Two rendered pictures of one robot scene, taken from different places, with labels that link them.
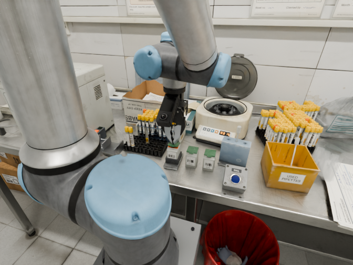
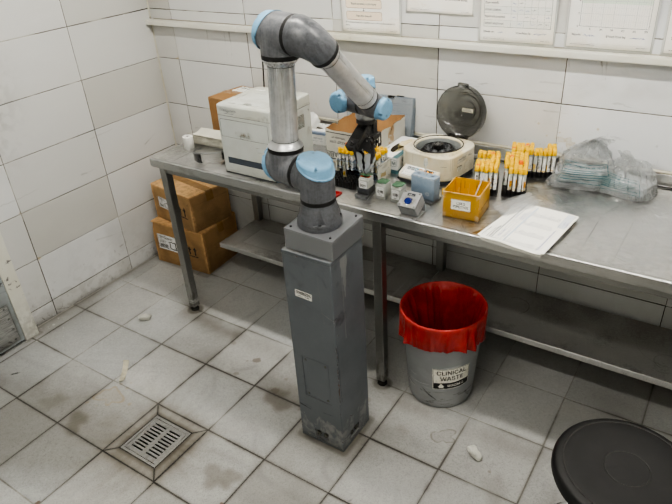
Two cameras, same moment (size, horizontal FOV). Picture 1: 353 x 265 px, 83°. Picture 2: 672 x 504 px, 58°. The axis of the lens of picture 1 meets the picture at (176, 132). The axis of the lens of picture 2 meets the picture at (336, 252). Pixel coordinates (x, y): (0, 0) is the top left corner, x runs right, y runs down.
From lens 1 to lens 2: 164 cm
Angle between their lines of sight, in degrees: 16
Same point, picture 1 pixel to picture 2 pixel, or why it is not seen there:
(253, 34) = (485, 60)
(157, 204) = (325, 167)
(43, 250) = (210, 325)
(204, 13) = (356, 84)
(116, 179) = (309, 158)
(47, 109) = (286, 125)
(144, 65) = (335, 103)
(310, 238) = (557, 337)
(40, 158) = (278, 147)
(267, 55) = (503, 84)
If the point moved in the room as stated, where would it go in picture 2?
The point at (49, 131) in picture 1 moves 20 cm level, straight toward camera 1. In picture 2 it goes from (284, 135) to (304, 156)
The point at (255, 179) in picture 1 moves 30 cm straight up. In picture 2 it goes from (437, 211) to (439, 131)
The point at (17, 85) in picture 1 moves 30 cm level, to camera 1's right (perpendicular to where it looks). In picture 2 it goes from (277, 115) to (372, 119)
